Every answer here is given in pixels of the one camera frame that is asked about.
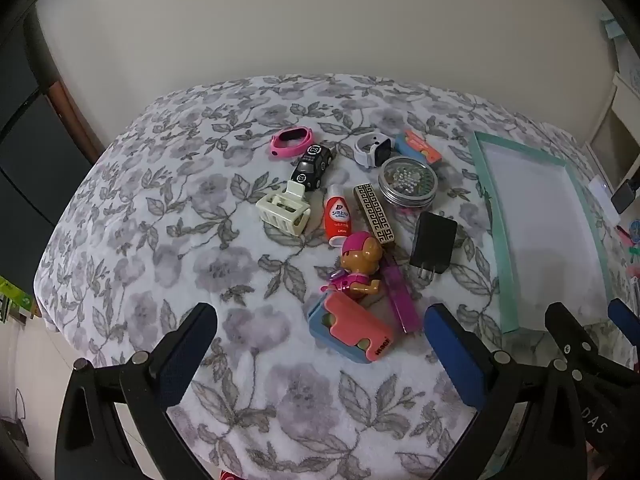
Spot round metal tin with beads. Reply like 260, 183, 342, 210
377, 156, 440, 207

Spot pink and blue card holder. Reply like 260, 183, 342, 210
307, 291, 396, 364

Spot purple plastic ruler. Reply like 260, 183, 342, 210
382, 255, 422, 335

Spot colourful small trinkets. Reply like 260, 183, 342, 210
617, 220, 640, 281

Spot white smartwatch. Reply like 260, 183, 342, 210
354, 131, 395, 169

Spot green packet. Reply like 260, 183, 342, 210
0, 275, 36, 323

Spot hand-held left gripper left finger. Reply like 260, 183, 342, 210
55, 302, 221, 480

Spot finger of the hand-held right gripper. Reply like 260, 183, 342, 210
607, 298, 640, 361
545, 302, 601, 376

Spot pink fitness band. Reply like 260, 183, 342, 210
270, 126, 317, 162

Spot dark cabinet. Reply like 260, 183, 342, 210
0, 5, 96, 321

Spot blue and orange small box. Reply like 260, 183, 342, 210
395, 130, 445, 165

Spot floral grey white blanket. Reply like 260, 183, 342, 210
32, 74, 640, 480

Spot cream hair claw clip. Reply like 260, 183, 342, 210
255, 181, 312, 237

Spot brown wooden frame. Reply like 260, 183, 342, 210
27, 10, 107, 161

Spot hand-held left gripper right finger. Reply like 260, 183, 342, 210
425, 303, 588, 480

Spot red and white small bottle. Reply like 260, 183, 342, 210
324, 183, 357, 248

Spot dark small gadget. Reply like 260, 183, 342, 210
611, 180, 640, 215

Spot pink puppy toy figure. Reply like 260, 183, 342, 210
321, 231, 386, 306

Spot gold patterned rectangular case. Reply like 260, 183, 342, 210
353, 182, 401, 247

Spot mint green tray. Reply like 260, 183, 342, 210
467, 130, 613, 335

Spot black power adapter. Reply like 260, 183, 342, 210
409, 211, 459, 286

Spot white nightstand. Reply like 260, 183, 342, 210
585, 72, 640, 191

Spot black toy car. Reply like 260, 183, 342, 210
290, 143, 337, 192

